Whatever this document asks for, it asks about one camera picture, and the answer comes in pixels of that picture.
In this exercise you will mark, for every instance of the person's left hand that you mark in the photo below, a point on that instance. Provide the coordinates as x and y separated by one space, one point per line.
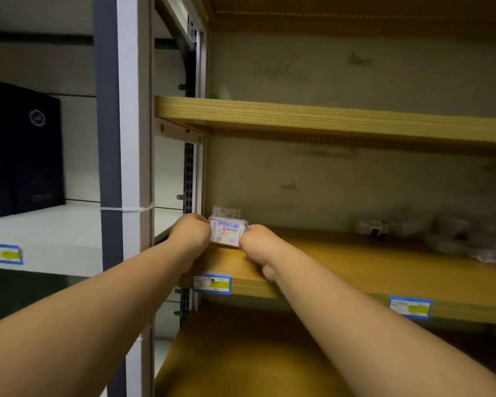
190 237

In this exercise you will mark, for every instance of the person's right hand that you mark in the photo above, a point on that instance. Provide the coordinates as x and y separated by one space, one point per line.
262 245

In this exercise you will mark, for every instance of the small jar with black label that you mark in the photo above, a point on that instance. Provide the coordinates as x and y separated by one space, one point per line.
372 229

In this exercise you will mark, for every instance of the person's left forearm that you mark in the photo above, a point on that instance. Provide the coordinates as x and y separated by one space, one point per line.
87 326

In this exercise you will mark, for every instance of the person's right forearm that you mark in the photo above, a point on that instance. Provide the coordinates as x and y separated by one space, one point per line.
376 339

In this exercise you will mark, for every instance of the blue price label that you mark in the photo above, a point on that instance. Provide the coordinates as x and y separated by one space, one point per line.
410 307
3 253
212 284

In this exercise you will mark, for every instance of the white metal crossbar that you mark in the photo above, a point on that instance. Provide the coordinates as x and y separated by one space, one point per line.
177 131
177 8

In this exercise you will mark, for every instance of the grey white shelf post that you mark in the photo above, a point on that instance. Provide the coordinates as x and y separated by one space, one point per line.
128 119

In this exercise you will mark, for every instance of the black metal bracket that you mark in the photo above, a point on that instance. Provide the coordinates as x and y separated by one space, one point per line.
25 37

